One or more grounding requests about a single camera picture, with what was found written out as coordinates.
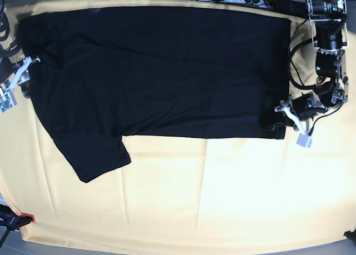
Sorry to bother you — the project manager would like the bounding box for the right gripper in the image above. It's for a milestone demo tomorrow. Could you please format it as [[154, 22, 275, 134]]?
[[5, 56, 41, 99]]

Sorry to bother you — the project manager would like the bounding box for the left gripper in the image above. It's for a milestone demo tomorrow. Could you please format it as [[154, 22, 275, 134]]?
[[274, 92, 328, 136]]

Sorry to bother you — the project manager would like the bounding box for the dark navy T-shirt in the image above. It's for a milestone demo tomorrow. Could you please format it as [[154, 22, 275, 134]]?
[[16, 6, 291, 183]]

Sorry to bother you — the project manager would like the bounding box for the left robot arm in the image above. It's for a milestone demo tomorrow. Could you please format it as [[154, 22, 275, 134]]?
[[260, 0, 349, 137]]

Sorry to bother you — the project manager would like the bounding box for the black box on desk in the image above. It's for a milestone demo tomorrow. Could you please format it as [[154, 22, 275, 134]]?
[[274, 0, 308, 18]]

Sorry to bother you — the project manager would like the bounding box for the yellow table cloth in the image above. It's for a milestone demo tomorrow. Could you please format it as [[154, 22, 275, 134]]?
[[0, 0, 356, 250]]

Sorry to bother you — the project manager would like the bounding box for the black clamp at corner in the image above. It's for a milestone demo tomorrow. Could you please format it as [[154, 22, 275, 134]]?
[[344, 231, 356, 244]]

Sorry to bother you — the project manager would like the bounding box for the black red table clamp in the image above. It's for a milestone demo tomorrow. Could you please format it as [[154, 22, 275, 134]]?
[[1, 205, 34, 231]]

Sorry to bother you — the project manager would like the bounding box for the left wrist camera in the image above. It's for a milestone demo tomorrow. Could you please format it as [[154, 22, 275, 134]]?
[[296, 133, 313, 148]]

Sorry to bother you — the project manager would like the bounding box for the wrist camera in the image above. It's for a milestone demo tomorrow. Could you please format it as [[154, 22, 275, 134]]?
[[0, 87, 17, 113], [296, 133, 313, 148]]

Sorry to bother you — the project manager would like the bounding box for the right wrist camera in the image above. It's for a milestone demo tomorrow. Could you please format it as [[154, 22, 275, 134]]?
[[0, 87, 17, 113]]

